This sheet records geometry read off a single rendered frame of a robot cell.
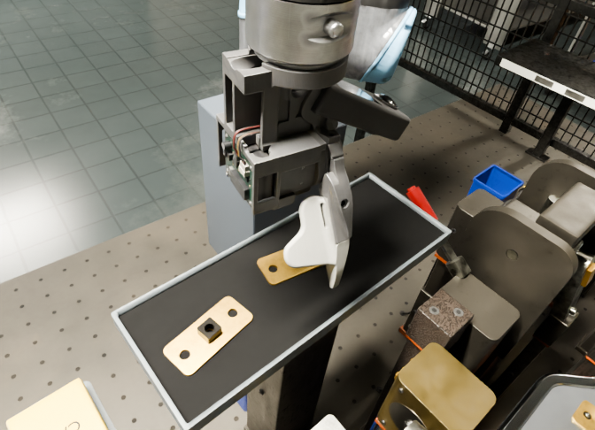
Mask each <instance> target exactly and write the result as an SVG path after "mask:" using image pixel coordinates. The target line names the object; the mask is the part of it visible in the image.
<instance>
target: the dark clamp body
mask: <svg viewBox="0 0 595 430"><path fill-rule="evenodd" d="M440 289H443V290H444V291H445V292H447V293H448V294H449V295H450V296H452V297H453V298H454V299H455V300H457V301H458V302H459V303H461V304H462V305H463V306H464V307H466V308H467V309H468V310H469V311H471V312H472V313H473V314H474V317H473V318H472V320H471V321H470V323H469V325H468V326H467V328H466V330H465V331H464V333H463V334H462V336H461V337H460V339H459V340H458V341H457V342H456V343H455V344H454V345H453V346H452V347H451V348H450V349H449V350H448V352H449V353H450V354H451V355H453V356H454V357H455V358H456V359H457V360H458V361H459V362H460V363H462V364H463V365H464V366H465V367H466V368H467V369H468V370H469V371H470V372H471V373H473V374H474V373H475V372H476V371H477V370H478V369H479V367H480V366H481V365H482V364H483V363H484V362H485V361H486V360H487V358H488V357H489V356H490V354H491V353H492V352H493V350H494V349H496V347H497V346H498V345H499V343H500V342H501V341H502V339H503V338H504V337H505V336H506V334H507V333H508V331H509V330H510V329H511V328H512V326H513V325H514V323H515V322H516V321H517V320H518V318H519V317H520V313H519V311H518V310H517V309H516V308H515V307H513V306H512V305H511V304H510V303H509V302H508V301H506V300H505V299H504V298H502V297H501V296H499V295H498V294H497V293H495V292H494V291H493V290H491V289H490V288H488V287H487V286H486V285H485V284H483V283H482V282H481V281H479V280H478V279H477V278H476V277H475V276H473V275H472V274H471V273H469V274H468V275H467V276H465V277H464V278H459V277H458V276H457V275H456V276H455V277H454V278H452V279H451V280H450V281H449V282H448V283H446V284H445V285H444V286H443V287H442V288H440ZM440 289H439V290H440ZM439 290H438V291H439Z"/></svg>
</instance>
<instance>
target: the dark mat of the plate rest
mask: <svg viewBox="0 0 595 430"><path fill-rule="evenodd" d="M351 190H352V202H353V214H352V237H351V238H350V245H349V250H348V255H347V258H346V262H345V266H344V271H343V274H342V277H341V280H340V282H339V285H338V286H337V287H336V288H331V287H330V286H329V282H328V275H327V270H326V265H324V266H321V267H319V268H316V269H314V270H312V271H310V272H308V273H304V274H301V275H299V276H297V277H295V278H293V279H290V280H287V281H284V282H283V283H280V284H278V285H275V286H272V285H270V284H269V283H268V282H267V279H266V278H265V276H264V275H263V273H262V272H261V271H260V269H259V267H258V264H257V262H258V260H259V259H260V258H262V257H266V256H268V255H271V254H273V253H275V252H278V251H280V250H284V249H285V247H286V245H287V244H288V243H289V242H290V241H291V240H292V239H293V238H294V237H295V236H296V235H297V234H298V232H299V230H300V227H301V222H300V217H298V218H296V219H293V220H292V221H291V222H289V223H287V224H285V225H284V226H282V227H279V228H277V229H276V230H274V231H273V232H271V233H269V234H267V235H265V236H263V237H261V238H260V239H258V240H257V241H255V242H252V243H251V244H249V245H247V246H245V247H243V248H242V249H240V250H238V251H236V252H235V253H233V254H231V255H229V256H227V257H225V258H223V259H222V260H220V261H219V262H217V263H215V264H213V265H211V266H209V267H207V268H205V269H204V270H203V271H201V272H199V273H196V274H194V275H193V276H191V277H189V278H187V279H186V280H184V281H182V282H180V283H178V284H177V285H175V286H173V287H171V288H170V289H168V290H166V291H164V292H162V293H161V294H159V295H157V296H154V297H153V298H152V299H150V300H148V301H146V302H145V303H142V304H140V305H138V306H136V307H135V308H134V309H132V310H130V311H128V312H126V313H124V314H122V315H120V316H119V317H118V318H119V319H120V322H121V323H122V325H123V326H124V327H125V328H126V330H127V332H128V333H129V335H130V337H131V338H132V340H133V341H134V343H135V345H136V346H137V348H138V349H139V350H140V352H141V353H142V355H143V357H144V358H145V360H146V362H147V363H148V365H149V366H150V368H151V369H152V371H153V372H154V374H155V375H156V377H157V378H158V380H159V382H160V383H161V385H162V387H163V388H164V390H165V391H166V392H167V394H168V395H169V397H170V399H171V400H172V402H173V403H174V405H175V407H176V408H177V410H178V412H180V414H181V415H182V417H183V419H184V420H185V422H186V423H189V422H190V421H192V420H193V419H195V418H196V417H198V416H199V415H200V414H202V413H203V412H204V411H206V410H207V409H209V408H210V407H211V406H213V405H214V404H215V403H217V402H218V401H219V400H220V399H222V398H223V397H224V396H226V395H227V394H229V393H230V392H231V391H233V390H234V389H235V388H237V387H238V386H240V385H241V384H242V383H244V382H245V381H246V380H248V379H249V378H250V377H251V376H253V375H254V374H255V373H257V372H258V371H260V370H261V369H262V368H264V367H265V366H266V365H268V364H269V363H271V362H272V361H274V360H275V359H276V358H278V357H279V356H280V355H281V354H282V353H284V352H285V351H286V350H288V349H289V348H291V347H292V346H293V345H295V344H296V343H297V342H299V341H301V340H302V339H303V338H305V337H306V336H307V335H309V334H310V333H311V332H312V331H313V330H315V329H316V328H317V327H319V326H320V325H322V324H323V323H324V322H326V321H327V320H329V319H330V318H332V317H333V316H334V315H336V314H337V313H338V312H340V310H342V309H343V308H344V307H346V306H347V305H348V304H350V303H351V302H353V301H354V300H356V299H357V298H358V297H360V296H361V295H363V294H364V293H365V292H367V291H368V290H369V289H370V288H371V287H373V286H374V285H375V284H377V283H378V282H380V281H381V280H383V279H384V278H385V277H387V276H388V275H389V274H391V273H392V272H394V271H395V270H396V269H398V268H399V267H400V266H401V265H402V264H404V263H405V262H407V261H408V260H409V259H411V258H412V257H414V256H415V255H416V254H418V253H419V252H420V251H422V250H423V249H425V248H426V247H427V246H429V245H430V244H431V243H432V242H434V241H435V240H436V239H438V238H439V237H440V236H442V235H443V234H444V232H443V231H441V230H440V229H439V228H437V227H435V226H434V225H433V224H431V223H430V222H429V221H427V220H426V219H425V218H423V217H422V216H421V215H420V214H418V213H417V212H416V211H414V210H412V209H411V208H410V207H408V206H407V205H406V204H404V203H403V202H401V201H400V200H398V199H397V198H396V197H395V196H394V195H392V194H391V193H389V192H388V191H387V190H385V189H384V188H382V187H381V186H380V185H378V184H377V183H375V182H374V181H373V180H371V179H370V178H368V179H367V180H364V181H362V182H361V183H359V184H358V185H356V186H354V187H352V188H351ZM227 296H230V297H232V298H233V299H235V300H236V301H237V302H238V303H239V304H241V305H242V306H243V307H244V308H245V309H246V310H247V311H249V312H250V313H251V314H252V321H251V323H250V324H249V325H247V326H246V327H245V328H244V329H243V330H242V331H241V332H240V333H239V334H237V335H236V336H235V337H234V338H233V339H232V340H231V341H230V342H229V343H227V344H226V345H225V346H224V347H223V348H222V349H221V350H220V351H219V352H218V353H216V354H215V355H214V356H213V357H212V358H211V359H210V360H209V361H208V362H207V363H205V364H204V365H203V366H202V367H201V368H200V369H199V370H198V371H197V372H195V373H194V374H193V375H191V376H185V375H184V374H183V373H182V372H181V371H180V370H179V369H178V368H177V367H176V366H175V365H174V364H173V363H172V362H171V361H170V360H169V359H168V358H167V357H166V356H165V355H164V348H165V346H166V345H168V344H169V343H170V342H171V341H173V340H174V339H175V338H176V337H177V336H179V335H180V334H181V333H182V332H184V331H185V330H186V329H187V328H188V327H190V326H191V325H192V324H193V323H195V322H196V321H197V320H198V319H200V318H201V317H202V316H203V315H205V314H206V313H207V312H208V311H209V310H210V309H211V308H212V307H213V306H215V305H216V304H217V303H218V302H220V301H221V300H222V299H223V298H225V297H227Z"/></svg>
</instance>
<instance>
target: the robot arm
mask: <svg viewBox="0 0 595 430"><path fill-rule="evenodd" d="M409 2H410V0H240V3H239V11H238V17H239V50H234V51H228V52H222V71H223V96H224V112H223V113H218V114H216V122H217V141H218V159H219V166H223V165H225V166H226V172H227V176H228V177H230V180H231V182H232V183H233V185H234V186H235V188H236V190H237V191H238V193H239V194H240V195H241V197H242V198H243V200H244V201H245V200H246V202H247V203H248V205H250V207H251V213H252V215H256V214H259V213H261V212H264V211H270V210H273V211H274V210H277V209H280V208H282V207H285V206H288V205H291V204H294V203H295V196H297V195H301V194H304V193H306V192H309V191H311V186H314V185H317V184H320V186H319V193H320V196H315V195H310V196H307V197H305V198H304V199H303V201H302V202H301V204H300V206H299V217H300V222H301V227H300V230H299V232H298V234H297V235H296V236H295V237H294V238H293V239H292V240H291V241H290V242H289V243H288V244H287V245H286V247H285V249H284V252H283V254H284V260H285V262H286V264H287V265H288V266H290V267H292V268H301V267H309V266H317V265H326V270H327V275H328V282H329V286H330V287H331V288H336V287H337V286H338V285H339V282H340V280H341V277H342V274H343V271H344V266H345V262H346V258H347V255H348V250H349V245H350V238H351V237H352V214H353V202H352V190H351V186H350V182H349V179H348V176H347V173H346V171H345V166H344V157H343V155H344V153H343V145H342V143H341V140H340V134H339V133H338V132H337V131H336V128H337V126H338V122H341V123H344V124H346V125H349V126H351V127H356V128H358V129H361V130H364V131H365V132H367V133H369V134H373V135H380V136H382V137H385V138H388V139H391V140H393V141H396V140H398V139H399V138H400V136H401V135H402V134H403V133H404V131H405V130H406V128H407V126H408V125H409V123H410V119H409V117H407V116H406V115H405V114H404V113H403V112H402V111H400V110H398V107H397V105H396V103H395V102H394V101H393V100H392V99H391V98H390V97H389V96H386V95H384V94H376V93H374V94H373V93H371V92H369V91H366V90H365V89H363V88H359V87H357V86H355V85H353V84H351V83H349V82H347V81H343V78H344V77H345V78H349V79H354V80H357V81H359V82H362V81H366V82H373V83H378V84H383V83H385V82H387V81H389V80H390V79H391V77H392V76H393V74H394V72H395V70H396V68H397V65H398V61H399V60H400V58H401V55H402V52H403V50H404V47H405V46H406V42H407V39H408V36H409V34H410V32H411V29H412V26H413V23H414V20H415V17H416V14H417V10H416V9H414V8H413V7H412V6H409ZM408 6H409V7H408ZM337 121H338V122H337ZM223 129H225V142H223V141H222V130H223Z"/></svg>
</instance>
